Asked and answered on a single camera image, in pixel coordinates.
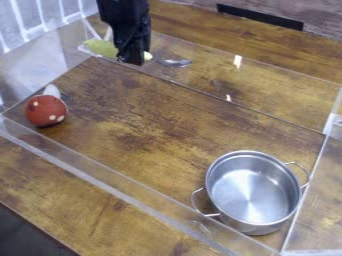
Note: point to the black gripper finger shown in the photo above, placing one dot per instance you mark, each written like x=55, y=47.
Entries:
x=133, y=46

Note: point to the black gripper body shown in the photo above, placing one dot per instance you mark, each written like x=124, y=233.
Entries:
x=129, y=18

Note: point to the green handled metal spoon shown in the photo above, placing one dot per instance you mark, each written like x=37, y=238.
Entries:
x=165, y=62

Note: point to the red toy mushroom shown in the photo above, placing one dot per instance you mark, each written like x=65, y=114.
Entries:
x=46, y=109

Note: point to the black strip on table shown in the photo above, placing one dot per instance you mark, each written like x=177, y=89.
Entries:
x=261, y=17

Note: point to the stainless steel pot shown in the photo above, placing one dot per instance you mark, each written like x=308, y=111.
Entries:
x=253, y=191

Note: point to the clear acrylic triangular bracket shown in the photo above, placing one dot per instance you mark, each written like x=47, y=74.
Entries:
x=98, y=46

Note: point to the clear acrylic enclosure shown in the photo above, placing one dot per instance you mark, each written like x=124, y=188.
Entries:
x=112, y=181

